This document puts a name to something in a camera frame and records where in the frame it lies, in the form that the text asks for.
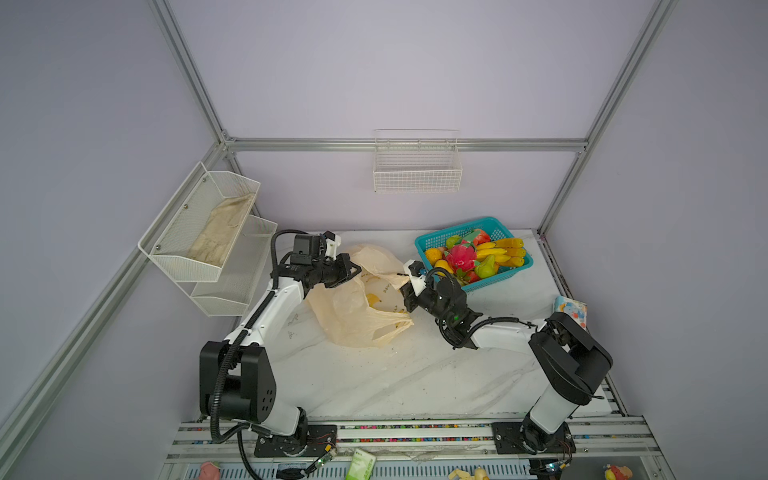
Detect cream banana print plastic bag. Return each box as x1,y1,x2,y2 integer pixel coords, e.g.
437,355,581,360
306,244,414,348

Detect pink fake dragon fruit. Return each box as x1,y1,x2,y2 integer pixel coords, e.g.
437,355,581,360
445,243,477,272

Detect red fake strawberry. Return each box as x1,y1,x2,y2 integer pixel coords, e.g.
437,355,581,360
465,229,491,247

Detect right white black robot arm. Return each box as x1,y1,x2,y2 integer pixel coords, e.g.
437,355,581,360
399,268,613,454

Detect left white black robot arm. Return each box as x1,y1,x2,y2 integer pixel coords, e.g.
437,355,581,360
199,229,362,479

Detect yellow fake lemon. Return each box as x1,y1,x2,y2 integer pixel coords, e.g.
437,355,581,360
434,259,454,275

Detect orange fake fruit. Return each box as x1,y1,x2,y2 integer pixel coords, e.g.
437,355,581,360
424,247,444,267

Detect green fake pear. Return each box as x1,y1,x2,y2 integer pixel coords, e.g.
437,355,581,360
475,255,499,279

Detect green fake apple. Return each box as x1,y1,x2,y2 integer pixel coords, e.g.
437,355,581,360
446,235,462,250

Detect yellow fake banana bunch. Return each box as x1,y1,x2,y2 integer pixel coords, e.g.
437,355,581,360
475,238,527,268

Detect lower white mesh shelf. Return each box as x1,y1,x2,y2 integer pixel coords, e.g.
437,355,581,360
190,215,278,317

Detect white mesh shelf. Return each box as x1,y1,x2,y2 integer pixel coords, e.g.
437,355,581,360
190,215,278,317
138,163,260,283

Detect beige cloth in shelf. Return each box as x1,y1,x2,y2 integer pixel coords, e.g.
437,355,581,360
187,193,256,267

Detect upper white mesh shelf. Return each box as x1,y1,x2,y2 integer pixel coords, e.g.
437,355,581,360
138,163,260,283

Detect colourful tissue pack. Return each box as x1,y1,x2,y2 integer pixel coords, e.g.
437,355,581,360
553,295,588,329

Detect green white packet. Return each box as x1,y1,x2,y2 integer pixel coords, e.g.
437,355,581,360
345,449,377,480

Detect red yellow toy figure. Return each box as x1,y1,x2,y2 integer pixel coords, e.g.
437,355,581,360
604,464,634,480

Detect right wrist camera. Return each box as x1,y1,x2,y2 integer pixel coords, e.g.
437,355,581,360
404,260,427,297

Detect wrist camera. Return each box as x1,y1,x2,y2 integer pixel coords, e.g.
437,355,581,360
404,260,427,297
321,231,341,260

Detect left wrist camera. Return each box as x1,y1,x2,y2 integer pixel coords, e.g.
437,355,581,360
321,231,341,260

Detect white wire wall basket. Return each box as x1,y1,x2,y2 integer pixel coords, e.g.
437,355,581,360
373,129,463,194

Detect aluminium frame back bar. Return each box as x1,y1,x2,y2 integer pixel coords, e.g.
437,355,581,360
226,138,588,152

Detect beige toy below rail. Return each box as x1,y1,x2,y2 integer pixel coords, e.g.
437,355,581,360
448,468,489,480

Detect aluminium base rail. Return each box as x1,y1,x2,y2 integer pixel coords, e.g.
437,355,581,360
159,415,675,479

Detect pink toy below rail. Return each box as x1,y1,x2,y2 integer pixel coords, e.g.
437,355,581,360
197,461,221,480

